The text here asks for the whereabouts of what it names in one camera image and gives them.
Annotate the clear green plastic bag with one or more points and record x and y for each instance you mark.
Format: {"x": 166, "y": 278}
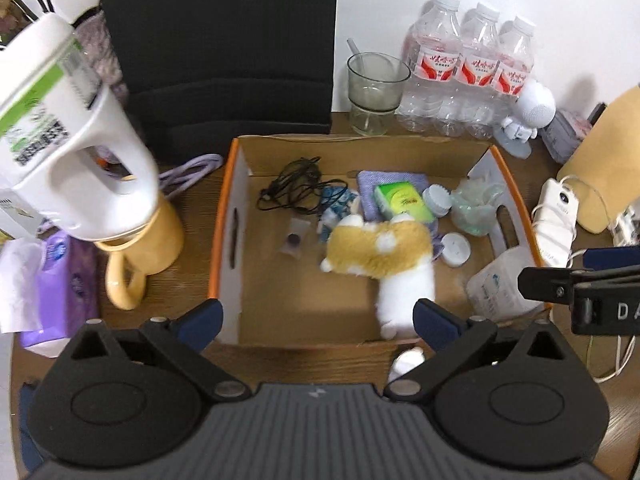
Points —
{"x": 475, "y": 205}

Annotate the plush corgi toy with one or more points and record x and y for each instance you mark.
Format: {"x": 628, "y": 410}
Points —
{"x": 375, "y": 250}

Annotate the white plug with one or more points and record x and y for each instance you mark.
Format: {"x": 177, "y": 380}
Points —
{"x": 627, "y": 225}

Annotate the purple wrapping paper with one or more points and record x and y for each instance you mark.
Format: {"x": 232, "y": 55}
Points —
{"x": 100, "y": 55}

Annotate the pink tin box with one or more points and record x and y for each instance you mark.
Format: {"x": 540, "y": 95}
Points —
{"x": 565, "y": 135}

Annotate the white plastic jug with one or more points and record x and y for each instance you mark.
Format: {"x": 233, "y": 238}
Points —
{"x": 65, "y": 110}

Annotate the white round case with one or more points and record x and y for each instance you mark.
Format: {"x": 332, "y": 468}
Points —
{"x": 456, "y": 250}

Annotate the blue white packet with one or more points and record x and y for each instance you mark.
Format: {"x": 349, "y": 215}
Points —
{"x": 337, "y": 205}

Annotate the glass stirring rod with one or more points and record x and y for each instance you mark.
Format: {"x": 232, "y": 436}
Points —
{"x": 354, "y": 46}

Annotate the small black object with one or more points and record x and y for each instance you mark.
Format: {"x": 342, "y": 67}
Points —
{"x": 597, "y": 114}

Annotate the white pouch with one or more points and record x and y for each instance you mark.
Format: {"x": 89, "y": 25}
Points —
{"x": 500, "y": 290}

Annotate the black paper bag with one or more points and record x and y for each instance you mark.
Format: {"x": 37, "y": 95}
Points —
{"x": 215, "y": 60}

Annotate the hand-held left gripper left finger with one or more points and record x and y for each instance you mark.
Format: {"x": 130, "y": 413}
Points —
{"x": 204, "y": 319}

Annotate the white power bank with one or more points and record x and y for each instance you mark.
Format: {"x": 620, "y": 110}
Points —
{"x": 555, "y": 220}

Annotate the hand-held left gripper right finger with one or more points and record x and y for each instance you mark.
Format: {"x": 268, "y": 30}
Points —
{"x": 434, "y": 322}

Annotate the clear water bottle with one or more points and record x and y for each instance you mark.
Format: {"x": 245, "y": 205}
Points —
{"x": 432, "y": 60}
{"x": 477, "y": 75}
{"x": 512, "y": 80}

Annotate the white bottle cap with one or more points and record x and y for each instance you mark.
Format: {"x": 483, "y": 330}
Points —
{"x": 437, "y": 201}

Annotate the green box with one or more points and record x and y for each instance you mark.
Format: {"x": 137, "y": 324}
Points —
{"x": 402, "y": 201}

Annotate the white astronaut figure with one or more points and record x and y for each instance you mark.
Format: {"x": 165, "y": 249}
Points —
{"x": 535, "y": 105}

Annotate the cardboard box with orange rim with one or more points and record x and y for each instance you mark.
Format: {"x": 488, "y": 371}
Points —
{"x": 300, "y": 305}

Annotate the glass cup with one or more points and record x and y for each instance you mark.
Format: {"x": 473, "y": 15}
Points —
{"x": 375, "y": 95}

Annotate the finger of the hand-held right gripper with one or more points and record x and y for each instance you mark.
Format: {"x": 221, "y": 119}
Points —
{"x": 545, "y": 284}
{"x": 615, "y": 258}

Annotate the yellow mug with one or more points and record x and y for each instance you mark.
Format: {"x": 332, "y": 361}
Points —
{"x": 160, "y": 240}

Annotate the purple cloth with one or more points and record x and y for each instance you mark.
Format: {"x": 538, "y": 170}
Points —
{"x": 370, "y": 190}

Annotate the black earphones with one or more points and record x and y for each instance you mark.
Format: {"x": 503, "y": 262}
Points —
{"x": 295, "y": 185}

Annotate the white oval object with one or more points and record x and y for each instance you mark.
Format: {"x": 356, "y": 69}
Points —
{"x": 406, "y": 362}

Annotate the small clear bag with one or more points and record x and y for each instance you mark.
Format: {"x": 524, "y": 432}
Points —
{"x": 294, "y": 240}

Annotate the purple tissue pack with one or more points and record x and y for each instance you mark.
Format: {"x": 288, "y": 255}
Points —
{"x": 70, "y": 285}

